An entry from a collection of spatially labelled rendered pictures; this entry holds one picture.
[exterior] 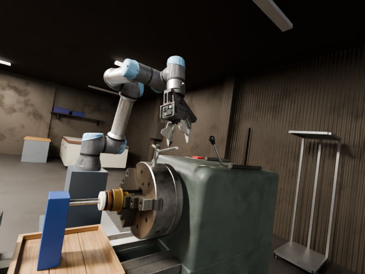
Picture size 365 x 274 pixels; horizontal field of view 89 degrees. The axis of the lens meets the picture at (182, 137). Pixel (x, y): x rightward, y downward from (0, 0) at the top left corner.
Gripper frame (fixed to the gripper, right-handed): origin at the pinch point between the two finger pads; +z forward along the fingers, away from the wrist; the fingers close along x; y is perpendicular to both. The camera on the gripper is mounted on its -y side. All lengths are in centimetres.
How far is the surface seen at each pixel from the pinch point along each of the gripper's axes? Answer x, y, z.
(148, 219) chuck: -12.9, 2.6, 28.7
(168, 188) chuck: -6.4, -1.3, 17.1
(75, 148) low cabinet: -597, -199, -91
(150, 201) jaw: -9.6, 4.7, 21.7
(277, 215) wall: -37, -322, 72
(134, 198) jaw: -15.1, 7.9, 20.8
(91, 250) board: -32, 13, 40
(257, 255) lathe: 9, -55, 52
